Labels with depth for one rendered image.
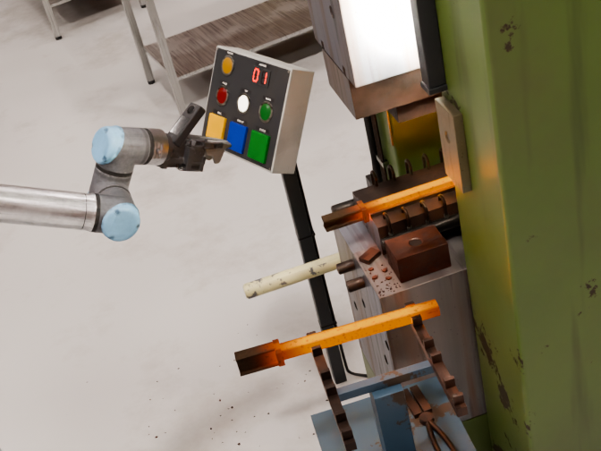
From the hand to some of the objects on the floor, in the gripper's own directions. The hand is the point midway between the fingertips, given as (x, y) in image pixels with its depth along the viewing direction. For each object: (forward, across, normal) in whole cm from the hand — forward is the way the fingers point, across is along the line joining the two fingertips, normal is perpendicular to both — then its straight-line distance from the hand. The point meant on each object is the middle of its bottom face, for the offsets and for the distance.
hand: (226, 141), depth 251 cm
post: (+72, -10, -82) cm, 110 cm away
